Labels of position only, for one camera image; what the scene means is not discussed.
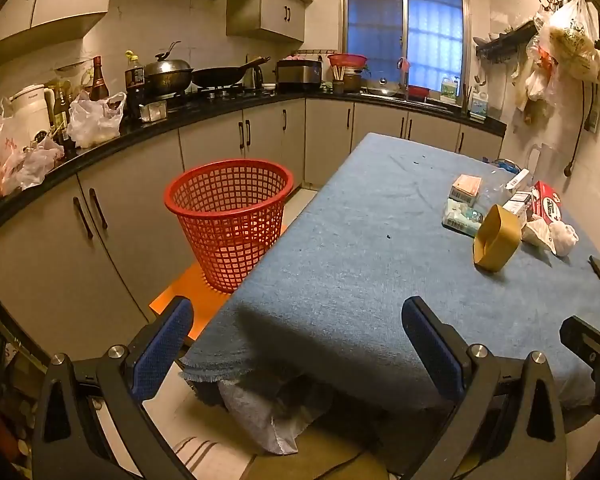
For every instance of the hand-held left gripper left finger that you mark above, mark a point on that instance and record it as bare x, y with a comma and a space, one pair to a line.
162, 345

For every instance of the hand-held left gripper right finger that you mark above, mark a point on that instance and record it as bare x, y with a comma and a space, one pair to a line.
430, 345

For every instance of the white plastic bag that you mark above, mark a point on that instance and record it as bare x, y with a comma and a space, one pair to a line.
564, 237
95, 122

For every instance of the white paper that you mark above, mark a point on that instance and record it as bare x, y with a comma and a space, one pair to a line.
537, 232

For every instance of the red cardboard box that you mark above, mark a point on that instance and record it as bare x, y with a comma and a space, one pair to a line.
549, 202

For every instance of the gold tape roll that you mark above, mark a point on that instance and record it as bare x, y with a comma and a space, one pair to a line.
500, 237

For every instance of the small black white box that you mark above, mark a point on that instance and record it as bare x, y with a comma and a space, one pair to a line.
517, 205

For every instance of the red plastic basket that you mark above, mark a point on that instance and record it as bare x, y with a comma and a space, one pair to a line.
220, 240

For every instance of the green white tissue pack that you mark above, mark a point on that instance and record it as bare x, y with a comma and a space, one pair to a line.
460, 217

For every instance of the long white tube box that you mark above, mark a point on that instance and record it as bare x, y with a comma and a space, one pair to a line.
517, 179

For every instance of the clear crushed plastic bottle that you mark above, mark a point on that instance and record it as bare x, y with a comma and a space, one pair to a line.
495, 191

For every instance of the small brown cardboard box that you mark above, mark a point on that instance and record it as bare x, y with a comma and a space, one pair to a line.
466, 187

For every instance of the orange stool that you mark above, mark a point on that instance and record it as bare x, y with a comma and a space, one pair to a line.
180, 296

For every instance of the blue tablecloth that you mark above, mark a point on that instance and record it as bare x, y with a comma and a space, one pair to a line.
355, 260

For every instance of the grey cloth bag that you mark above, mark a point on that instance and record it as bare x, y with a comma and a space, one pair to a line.
270, 410

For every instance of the clear plastic pitcher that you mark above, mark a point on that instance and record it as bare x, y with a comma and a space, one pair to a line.
537, 162

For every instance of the blue plastic bag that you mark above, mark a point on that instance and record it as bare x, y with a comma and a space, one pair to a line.
505, 164

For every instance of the cluttered shelf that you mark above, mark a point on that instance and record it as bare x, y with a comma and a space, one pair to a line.
5, 400

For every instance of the beige lower cabinets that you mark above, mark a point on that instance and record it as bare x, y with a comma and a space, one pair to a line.
130, 180

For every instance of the blue label detergent bottle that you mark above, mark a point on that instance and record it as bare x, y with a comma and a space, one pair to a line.
478, 106

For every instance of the black kitchen countertop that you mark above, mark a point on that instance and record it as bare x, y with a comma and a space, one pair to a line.
130, 127

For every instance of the small clear container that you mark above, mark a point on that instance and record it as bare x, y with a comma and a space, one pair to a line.
152, 111

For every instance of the hanging plastic bags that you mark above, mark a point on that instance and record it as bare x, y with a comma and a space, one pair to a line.
570, 40

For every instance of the green label detergent bottle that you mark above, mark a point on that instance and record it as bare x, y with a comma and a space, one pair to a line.
449, 92

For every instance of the orange white plastic bags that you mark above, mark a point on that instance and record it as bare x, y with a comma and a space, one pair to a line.
5, 160

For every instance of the red bowl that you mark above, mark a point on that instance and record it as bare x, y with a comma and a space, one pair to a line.
418, 91

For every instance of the gas stove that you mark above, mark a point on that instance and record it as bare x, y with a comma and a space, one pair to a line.
230, 92

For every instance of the cooking oil bottle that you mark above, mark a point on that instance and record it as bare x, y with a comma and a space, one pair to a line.
135, 80

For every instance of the white electric jug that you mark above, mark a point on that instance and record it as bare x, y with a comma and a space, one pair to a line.
30, 110

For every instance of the steel wok with lid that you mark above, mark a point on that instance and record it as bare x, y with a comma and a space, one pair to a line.
167, 75

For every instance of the dark glass bottle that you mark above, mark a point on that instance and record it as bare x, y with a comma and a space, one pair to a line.
98, 82

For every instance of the black frying wok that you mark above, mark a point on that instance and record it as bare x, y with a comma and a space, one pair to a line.
217, 76

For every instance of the chopstick holder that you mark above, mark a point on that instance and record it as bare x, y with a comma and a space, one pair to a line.
337, 85

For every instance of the brown pot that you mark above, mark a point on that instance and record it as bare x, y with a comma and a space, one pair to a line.
352, 80

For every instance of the red colander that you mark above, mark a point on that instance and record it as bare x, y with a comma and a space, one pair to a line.
347, 60

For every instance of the black silver toaster oven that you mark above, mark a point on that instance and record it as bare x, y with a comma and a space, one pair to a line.
299, 74

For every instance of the kitchen window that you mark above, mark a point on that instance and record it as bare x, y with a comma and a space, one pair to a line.
405, 35

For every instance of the small beige upper cabinet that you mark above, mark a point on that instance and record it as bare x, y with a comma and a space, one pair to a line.
270, 15

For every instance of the large beige upper cabinet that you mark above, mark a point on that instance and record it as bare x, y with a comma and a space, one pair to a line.
55, 5

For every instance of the wall socket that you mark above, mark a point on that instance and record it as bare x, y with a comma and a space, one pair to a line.
592, 121

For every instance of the black wall rack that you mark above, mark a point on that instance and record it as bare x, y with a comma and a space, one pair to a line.
505, 40

